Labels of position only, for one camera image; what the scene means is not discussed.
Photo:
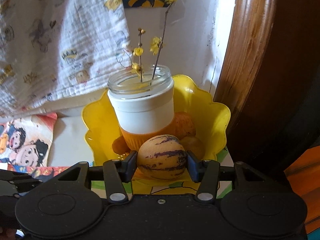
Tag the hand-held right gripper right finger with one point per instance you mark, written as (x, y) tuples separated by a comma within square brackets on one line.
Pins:
[(193, 167)]

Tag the cartoon children drawing sheet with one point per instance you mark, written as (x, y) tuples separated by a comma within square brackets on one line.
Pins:
[(25, 142)]

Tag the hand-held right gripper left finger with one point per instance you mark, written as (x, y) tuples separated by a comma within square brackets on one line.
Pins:
[(129, 166)]

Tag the yellow scalloped plastic bowl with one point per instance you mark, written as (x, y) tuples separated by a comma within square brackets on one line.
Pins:
[(100, 120)]

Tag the glass jar with white sleeve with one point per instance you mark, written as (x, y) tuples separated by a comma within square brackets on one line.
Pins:
[(142, 112)]

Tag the beige paper sheet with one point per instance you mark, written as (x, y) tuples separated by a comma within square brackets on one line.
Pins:
[(62, 107)]

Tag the brown wooden door frame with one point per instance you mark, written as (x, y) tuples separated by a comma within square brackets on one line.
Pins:
[(250, 55)]

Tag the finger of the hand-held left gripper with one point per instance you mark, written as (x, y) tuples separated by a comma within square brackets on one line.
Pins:
[(17, 183)]

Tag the white cartoon printed blanket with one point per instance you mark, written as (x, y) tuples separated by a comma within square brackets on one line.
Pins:
[(50, 42)]

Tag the yellow smiley drawing sheet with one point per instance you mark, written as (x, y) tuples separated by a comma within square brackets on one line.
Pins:
[(162, 187)]

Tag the yellow flowering twig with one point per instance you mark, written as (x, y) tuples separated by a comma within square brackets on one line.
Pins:
[(155, 44), (137, 51)]

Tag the pepino melon with faint stripes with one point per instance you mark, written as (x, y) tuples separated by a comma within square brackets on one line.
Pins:
[(186, 126)]

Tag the small yellow fruit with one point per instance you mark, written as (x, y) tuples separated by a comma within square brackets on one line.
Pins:
[(195, 146)]

